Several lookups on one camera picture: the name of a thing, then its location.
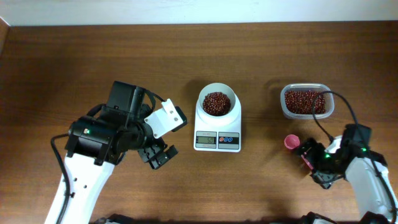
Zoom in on pink measuring scoop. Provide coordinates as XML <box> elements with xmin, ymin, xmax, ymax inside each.
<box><xmin>284</xmin><ymin>134</ymin><xmax>313</xmax><ymax>171</ymax></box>

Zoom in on white round bowl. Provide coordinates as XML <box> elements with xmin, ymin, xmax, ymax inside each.
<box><xmin>198</xmin><ymin>83</ymin><xmax>238</xmax><ymax>117</ymax></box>

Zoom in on white digital kitchen scale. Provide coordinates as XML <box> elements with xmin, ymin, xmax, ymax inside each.
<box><xmin>193</xmin><ymin>92</ymin><xmax>243</xmax><ymax>152</ymax></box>

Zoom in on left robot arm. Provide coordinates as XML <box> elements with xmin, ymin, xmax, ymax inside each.
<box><xmin>45</xmin><ymin>81</ymin><xmax>187</xmax><ymax>223</ymax></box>

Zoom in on clear plastic bean container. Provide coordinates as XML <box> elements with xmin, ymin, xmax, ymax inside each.
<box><xmin>280</xmin><ymin>83</ymin><xmax>335</xmax><ymax>119</ymax></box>

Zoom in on red beans in bowl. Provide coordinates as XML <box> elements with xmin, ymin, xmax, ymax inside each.
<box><xmin>203</xmin><ymin>92</ymin><xmax>231</xmax><ymax>116</ymax></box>

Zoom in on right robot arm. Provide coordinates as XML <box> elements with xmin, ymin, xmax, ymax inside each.
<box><xmin>293</xmin><ymin>124</ymin><xmax>397</xmax><ymax>223</ymax></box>

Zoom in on red beans in container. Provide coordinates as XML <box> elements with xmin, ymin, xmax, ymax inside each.
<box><xmin>284</xmin><ymin>90</ymin><xmax>326</xmax><ymax>114</ymax></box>

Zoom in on left black cable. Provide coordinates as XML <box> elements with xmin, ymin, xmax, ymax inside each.
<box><xmin>49</xmin><ymin>133</ymin><xmax>71</xmax><ymax>224</ymax></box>

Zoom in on black cable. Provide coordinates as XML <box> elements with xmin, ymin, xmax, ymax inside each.
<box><xmin>49</xmin><ymin>133</ymin><xmax>71</xmax><ymax>224</ymax></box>
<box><xmin>310</xmin><ymin>90</ymin><xmax>398</xmax><ymax>218</ymax></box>

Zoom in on right black cable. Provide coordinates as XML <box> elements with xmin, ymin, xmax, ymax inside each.
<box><xmin>310</xmin><ymin>90</ymin><xmax>398</xmax><ymax>218</ymax></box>

